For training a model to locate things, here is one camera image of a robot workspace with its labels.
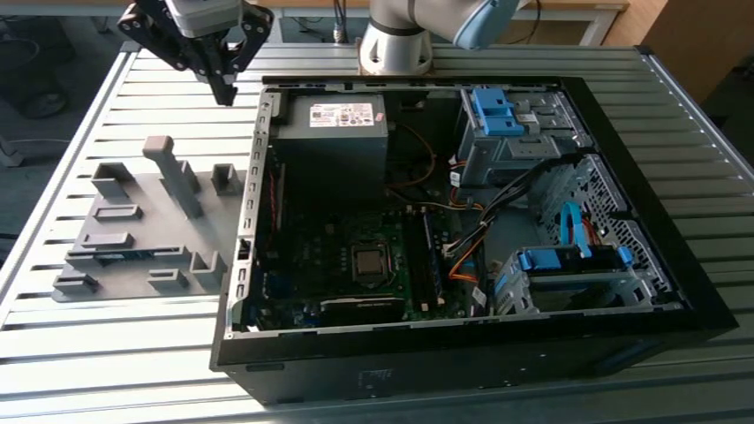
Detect black wheeled cart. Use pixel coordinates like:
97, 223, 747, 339
0, 15, 77, 120

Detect grey power supply unit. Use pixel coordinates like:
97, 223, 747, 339
271, 93, 391, 189

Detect grey metal drive cage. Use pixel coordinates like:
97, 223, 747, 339
456, 87, 594, 190

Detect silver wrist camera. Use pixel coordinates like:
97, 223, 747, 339
164, 0, 244, 39

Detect metal socket cover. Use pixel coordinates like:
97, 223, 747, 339
347, 238, 393, 291

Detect wooden cabinet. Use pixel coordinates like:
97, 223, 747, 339
640, 0, 754, 105

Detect blue SATA cable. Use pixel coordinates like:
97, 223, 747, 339
558, 201, 594, 260

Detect wooden desk white frame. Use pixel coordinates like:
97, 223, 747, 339
257, 0, 628, 48

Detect blue drive carrier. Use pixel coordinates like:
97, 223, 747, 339
469, 87, 527, 138

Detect grey parts rack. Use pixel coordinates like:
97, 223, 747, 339
50, 134, 248, 304

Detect black wire bundle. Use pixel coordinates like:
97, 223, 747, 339
444, 157, 558, 260

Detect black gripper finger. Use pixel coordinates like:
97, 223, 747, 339
116, 0, 228, 107
224, 2, 276, 108

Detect hard disk in blue carrier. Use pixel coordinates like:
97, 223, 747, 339
516, 246, 636, 271

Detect yellow wire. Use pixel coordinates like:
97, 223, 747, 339
385, 122, 437, 190

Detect blue RAM stick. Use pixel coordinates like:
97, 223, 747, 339
93, 251, 177, 264

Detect black graphics card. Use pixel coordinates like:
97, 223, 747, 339
319, 294, 408, 327

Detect metal disk bay cage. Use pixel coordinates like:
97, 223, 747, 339
491, 245, 686, 317

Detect orange yellow power wires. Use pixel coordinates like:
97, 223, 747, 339
447, 232, 491, 282

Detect black PC case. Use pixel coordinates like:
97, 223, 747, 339
208, 74, 740, 405

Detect silver CPU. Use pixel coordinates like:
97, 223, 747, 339
351, 245, 387, 284

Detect green motherboard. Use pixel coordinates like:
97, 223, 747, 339
256, 203, 476, 331

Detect red twisted fan wire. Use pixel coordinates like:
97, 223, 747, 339
265, 170, 280, 254

